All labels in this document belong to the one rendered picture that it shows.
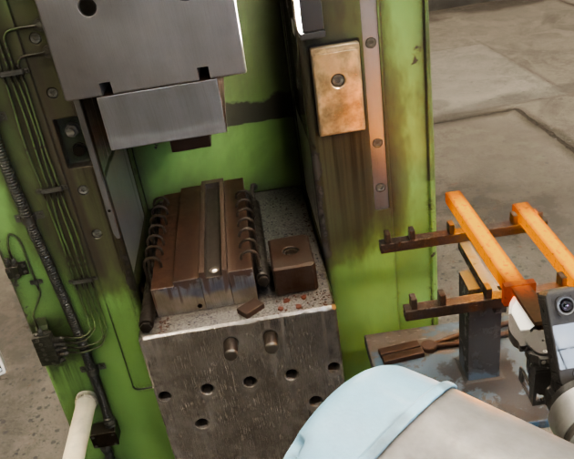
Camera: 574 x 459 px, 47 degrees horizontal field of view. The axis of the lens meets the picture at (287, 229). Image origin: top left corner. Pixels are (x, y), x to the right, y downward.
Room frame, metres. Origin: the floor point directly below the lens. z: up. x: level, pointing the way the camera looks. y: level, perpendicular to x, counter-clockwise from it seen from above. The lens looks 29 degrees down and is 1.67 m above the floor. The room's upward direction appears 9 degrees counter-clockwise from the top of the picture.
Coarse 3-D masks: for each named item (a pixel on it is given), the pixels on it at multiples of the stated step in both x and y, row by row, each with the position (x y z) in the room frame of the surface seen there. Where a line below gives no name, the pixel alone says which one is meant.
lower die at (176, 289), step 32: (192, 192) 1.46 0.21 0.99; (224, 192) 1.42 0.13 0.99; (192, 224) 1.29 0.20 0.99; (224, 224) 1.25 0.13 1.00; (160, 256) 1.19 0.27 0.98; (192, 256) 1.15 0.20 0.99; (224, 256) 1.12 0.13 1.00; (160, 288) 1.07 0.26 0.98; (192, 288) 1.07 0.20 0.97; (224, 288) 1.07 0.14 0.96; (256, 288) 1.08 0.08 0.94
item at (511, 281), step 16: (448, 192) 1.13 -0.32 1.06; (464, 208) 1.05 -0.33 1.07; (464, 224) 1.00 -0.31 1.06; (480, 224) 0.98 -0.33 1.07; (480, 240) 0.92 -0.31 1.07; (496, 240) 0.92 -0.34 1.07; (480, 256) 0.91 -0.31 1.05; (496, 256) 0.87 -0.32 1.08; (496, 272) 0.83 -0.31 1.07; (512, 272) 0.81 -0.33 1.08; (512, 288) 0.77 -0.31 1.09; (528, 288) 0.76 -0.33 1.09; (528, 304) 0.72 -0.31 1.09
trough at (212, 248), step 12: (216, 192) 1.44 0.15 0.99; (216, 204) 1.38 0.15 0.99; (216, 216) 1.32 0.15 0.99; (204, 228) 1.25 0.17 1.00; (216, 228) 1.27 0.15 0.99; (204, 240) 1.19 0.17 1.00; (216, 240) 1.21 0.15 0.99; (204, 252) 1.15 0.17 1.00; (216, 252) 1.16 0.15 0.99; (204, 264) 1.10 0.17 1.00; (216, 264) 1.12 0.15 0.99; (216, 276) 1.07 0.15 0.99
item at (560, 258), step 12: (516, 204) 1.09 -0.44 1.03; (528, 204) 1.08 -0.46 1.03; (528, 216) 1.04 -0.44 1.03; (528, 228) 1.01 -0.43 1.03; (540, 228) 1.00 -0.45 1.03; (540, 240) 0.96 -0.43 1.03; (552, 240) 0.95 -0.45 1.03; (552, 252) 0.91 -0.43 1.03; (564, 252) 0.91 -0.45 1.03; (552, 264) 0.91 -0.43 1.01; (564, 264) 0.88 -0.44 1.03
